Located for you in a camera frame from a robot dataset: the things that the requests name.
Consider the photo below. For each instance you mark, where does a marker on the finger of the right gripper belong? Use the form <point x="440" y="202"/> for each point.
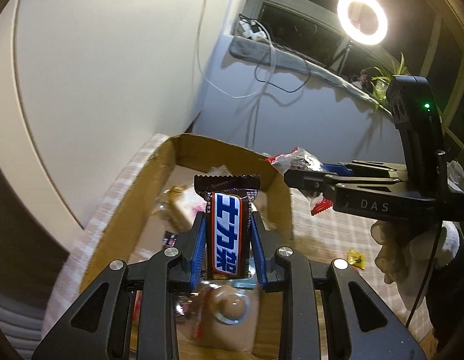
<point x="365" y="168"/>
<point x="309" y="180"/>

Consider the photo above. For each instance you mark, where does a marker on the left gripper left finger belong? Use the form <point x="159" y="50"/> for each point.
<point x="98" y="324"/>

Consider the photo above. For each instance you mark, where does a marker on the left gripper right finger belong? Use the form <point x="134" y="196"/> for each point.
<point x="358" y="324"/>

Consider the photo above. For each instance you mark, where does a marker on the dark chocolate cake packet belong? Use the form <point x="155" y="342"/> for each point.
<point x="300" y="159"/>

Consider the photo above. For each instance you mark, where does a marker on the yellow candy packet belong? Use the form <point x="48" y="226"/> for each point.
<point x="356" y="259"/>

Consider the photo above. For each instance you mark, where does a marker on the large Snickers bar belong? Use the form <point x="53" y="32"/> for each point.
<point x="228" y="211"/>

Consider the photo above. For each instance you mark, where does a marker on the packaged braised egg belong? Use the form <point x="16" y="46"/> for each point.
<point x="226" y="317"/>

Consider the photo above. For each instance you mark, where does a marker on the packaged bread slice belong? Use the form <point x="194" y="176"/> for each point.
<point x="178" y="202"/>

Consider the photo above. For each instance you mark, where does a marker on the red packaged dates snack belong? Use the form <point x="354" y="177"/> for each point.
<point x="186" y="313"/>

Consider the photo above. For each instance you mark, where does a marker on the small Snickers bar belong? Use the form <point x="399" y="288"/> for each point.
<point x="169" y="239"/>

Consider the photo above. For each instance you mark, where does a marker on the teal round candy packet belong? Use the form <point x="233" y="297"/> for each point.
<point x="238" y="283"/>

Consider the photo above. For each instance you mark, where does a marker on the gloved right hand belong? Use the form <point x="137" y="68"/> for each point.
<point x="404" y="263"/>

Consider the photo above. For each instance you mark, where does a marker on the plaid pink tablecloth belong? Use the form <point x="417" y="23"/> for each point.
<point x="322" y="237"/>

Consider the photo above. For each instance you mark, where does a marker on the brown cardboard box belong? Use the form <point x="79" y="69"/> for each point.
<point x="123" y="224"/>

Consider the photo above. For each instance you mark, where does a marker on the potted spider plant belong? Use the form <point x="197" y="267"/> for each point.
<point x="380" y="78"/>

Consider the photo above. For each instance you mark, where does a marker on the grey windowsill cloth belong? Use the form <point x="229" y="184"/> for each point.
<point x="259" y="54"/>

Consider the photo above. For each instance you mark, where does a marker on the white power strip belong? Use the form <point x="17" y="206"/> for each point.
<point x="250" y="30"/>

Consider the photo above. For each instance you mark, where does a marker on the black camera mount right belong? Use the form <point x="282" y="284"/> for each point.
<point x="416" y="117"/>

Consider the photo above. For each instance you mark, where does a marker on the ring light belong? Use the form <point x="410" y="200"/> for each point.
<point x="364" y="21"/>

